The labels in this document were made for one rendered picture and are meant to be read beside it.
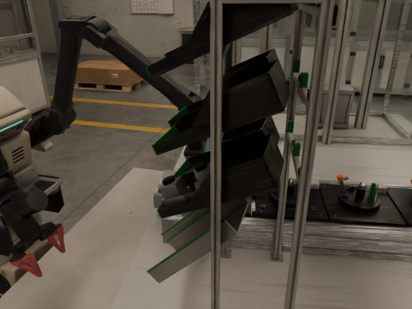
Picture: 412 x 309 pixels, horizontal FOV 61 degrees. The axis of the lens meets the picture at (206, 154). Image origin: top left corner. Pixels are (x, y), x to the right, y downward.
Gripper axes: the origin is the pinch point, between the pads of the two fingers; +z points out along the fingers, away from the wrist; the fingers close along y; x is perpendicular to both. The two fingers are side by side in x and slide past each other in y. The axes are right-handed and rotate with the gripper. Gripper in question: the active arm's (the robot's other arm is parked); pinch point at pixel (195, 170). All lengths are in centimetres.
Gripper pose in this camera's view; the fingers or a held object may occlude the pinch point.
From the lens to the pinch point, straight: 128.8
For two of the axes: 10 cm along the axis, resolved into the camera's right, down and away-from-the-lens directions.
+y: 1.1, -4.2, 9.0
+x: -9.9, -0.3, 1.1
